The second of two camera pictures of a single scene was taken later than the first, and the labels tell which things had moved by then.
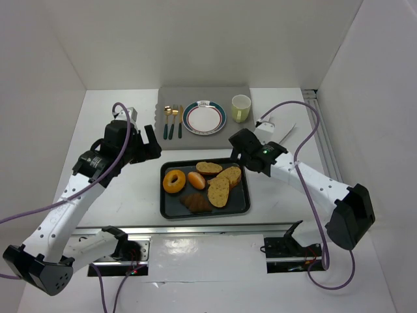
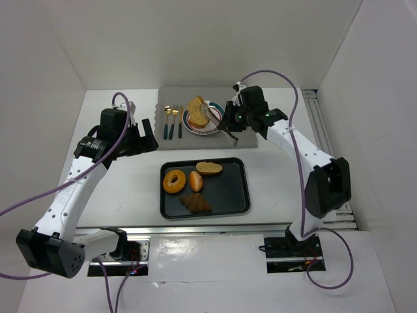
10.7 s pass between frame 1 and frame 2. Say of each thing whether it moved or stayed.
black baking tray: stayed
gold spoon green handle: stayed
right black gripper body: moved
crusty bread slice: moved
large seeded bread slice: moved
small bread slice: stayed
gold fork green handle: stayed
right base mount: stayed
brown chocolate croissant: stayed
